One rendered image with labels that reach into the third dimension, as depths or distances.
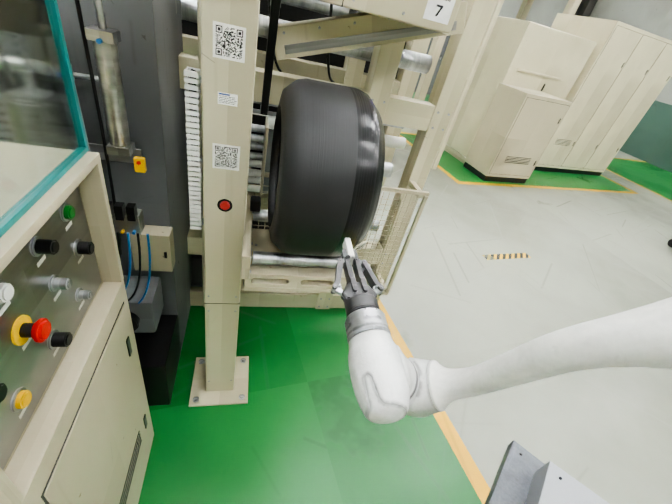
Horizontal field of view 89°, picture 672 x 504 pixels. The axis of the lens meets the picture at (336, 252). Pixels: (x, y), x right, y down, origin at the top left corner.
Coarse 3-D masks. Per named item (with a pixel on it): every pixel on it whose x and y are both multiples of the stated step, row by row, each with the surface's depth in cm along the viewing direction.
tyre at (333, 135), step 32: (288, 96) 95; (320, 96) 92; (352, 96) 97; (288, 128) 90; (320, 128) 88; (352, 128) 91; (288, 160) 89; (320, 160) 88; (352, 160) 90; (384, 160) 97; (288, 192) 91; (320, 192) 90; (352, 192) 92; (288, 224) 96; (320, 224) 96; (352, 224) 97
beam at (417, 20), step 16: (320, 0) 102; (336, 0) 102; (352, 0) 103; (368, 0) 104; (384, 0) 104; (400, 0) 105; (416, 0) 106; (384, 16) 107; (400, 16) 108; (416, 16) 108; (448, 32) 113
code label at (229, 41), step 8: (216, 24) 80; (224, 24) 80; (216, 32) 80; (224, 32) 81; (232, 32) 81; (240, 32) 81; (216, 40) 81; (224, 40) 82; (232, 40) 82; (240, 40) 82; (216, 48) 82; (224, 48) 83; (232, 48) 83; (240, 48) 83; (216, 56) 83; (224, 56) 84; (232, 56) 84; (240, 56) 84
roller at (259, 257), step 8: (256, 256) 114; (264, 256) 114; (272, 256) 115; (280, 256) 116; (288, 256) 117; (296, 256) 118; (304, 256) 118; (312, 256) 119; (320, 256) 120; (264, 264) 116; (272, 264) 116; (280, 264) 117; (288, 264) 117; (296, 264) 118; (304, 264) 118; (312, 264) 119; (320, 264) 120; (328, 264) 120; (336, 264) 121
